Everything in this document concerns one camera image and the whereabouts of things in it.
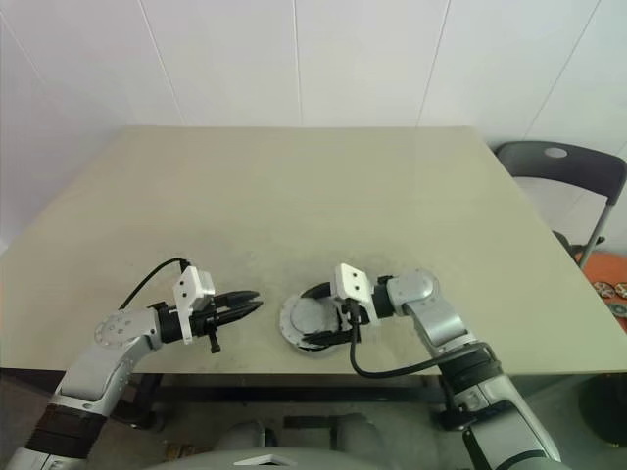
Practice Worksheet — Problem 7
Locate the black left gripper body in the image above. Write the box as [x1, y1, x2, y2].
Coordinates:
[188, 296, 231, 353]

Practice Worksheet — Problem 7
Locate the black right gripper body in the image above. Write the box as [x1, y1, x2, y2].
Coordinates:
[337, 298, 374, 344]

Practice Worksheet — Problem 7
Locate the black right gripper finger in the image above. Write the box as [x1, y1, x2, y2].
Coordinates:
[299, 337, 357, 352]
[299, 281, 338, 300]

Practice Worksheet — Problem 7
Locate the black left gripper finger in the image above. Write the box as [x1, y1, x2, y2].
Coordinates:
[222, 301, 265, 325]
[217, 290, 260, 307]

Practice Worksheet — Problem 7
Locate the silver round motor lid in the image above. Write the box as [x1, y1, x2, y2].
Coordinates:
[278, 293, 344, 350]

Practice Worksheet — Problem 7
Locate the grey rounded robot body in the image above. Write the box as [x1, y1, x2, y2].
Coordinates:
[166, 413, 491, 470]

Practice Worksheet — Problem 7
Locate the orange surface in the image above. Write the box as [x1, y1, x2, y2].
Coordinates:
[582, 252, 627, 337]

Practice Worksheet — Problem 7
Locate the black folding chair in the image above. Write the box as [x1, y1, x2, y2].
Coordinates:
[494, 140, 627, 268]

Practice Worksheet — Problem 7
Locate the black round object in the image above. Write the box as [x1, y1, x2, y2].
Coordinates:
[577, 374, 627, 442]

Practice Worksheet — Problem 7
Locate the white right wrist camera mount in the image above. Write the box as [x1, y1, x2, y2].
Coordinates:
[332, 262, 381, 344]

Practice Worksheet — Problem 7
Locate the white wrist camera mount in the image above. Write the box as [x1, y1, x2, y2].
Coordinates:
[171, 265, 217, 344]
[332, 262, 381, 344]

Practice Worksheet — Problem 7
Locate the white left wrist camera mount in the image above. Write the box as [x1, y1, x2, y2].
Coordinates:
[171, 265, 217, 344]

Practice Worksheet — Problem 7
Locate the black table frame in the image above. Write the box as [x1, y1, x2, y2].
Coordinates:
[0, 366, 471, 432]

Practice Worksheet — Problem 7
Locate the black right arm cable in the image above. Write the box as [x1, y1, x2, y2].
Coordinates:
[342, 299, 501, 381]

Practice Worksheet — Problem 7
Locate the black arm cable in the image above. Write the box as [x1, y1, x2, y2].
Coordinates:
[342, 299, 501, 381]
[119, 258, 192, 309]

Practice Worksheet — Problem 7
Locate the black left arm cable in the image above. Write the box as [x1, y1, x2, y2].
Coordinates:
[119, 258, 192, 309]

